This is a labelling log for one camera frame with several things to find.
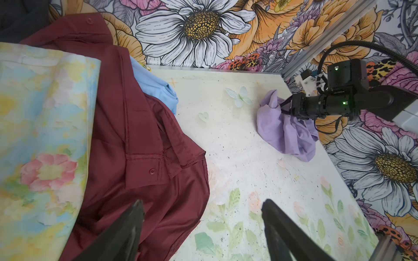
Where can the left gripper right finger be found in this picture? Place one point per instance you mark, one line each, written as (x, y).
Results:
(285, 240)

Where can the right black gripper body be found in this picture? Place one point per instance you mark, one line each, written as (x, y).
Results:
(347, 94)

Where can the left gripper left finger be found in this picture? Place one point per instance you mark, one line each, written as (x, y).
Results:
(120, 241)

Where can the lilac purple cloth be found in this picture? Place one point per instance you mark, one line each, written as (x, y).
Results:
(287, 134)

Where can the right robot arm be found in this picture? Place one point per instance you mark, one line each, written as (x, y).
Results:
(403, 111)

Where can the light blue cloth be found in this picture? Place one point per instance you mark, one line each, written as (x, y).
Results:
(154, 86)

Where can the pastel floral cloth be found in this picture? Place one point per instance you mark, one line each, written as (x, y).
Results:
(47, 110)

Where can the dark grey cloth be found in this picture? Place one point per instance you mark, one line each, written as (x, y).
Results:
(22, 18)

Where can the maroon shirt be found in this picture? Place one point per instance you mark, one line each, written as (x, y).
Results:
(138, 150)

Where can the aluminium frame rail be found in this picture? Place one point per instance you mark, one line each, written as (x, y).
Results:
(355, 12)

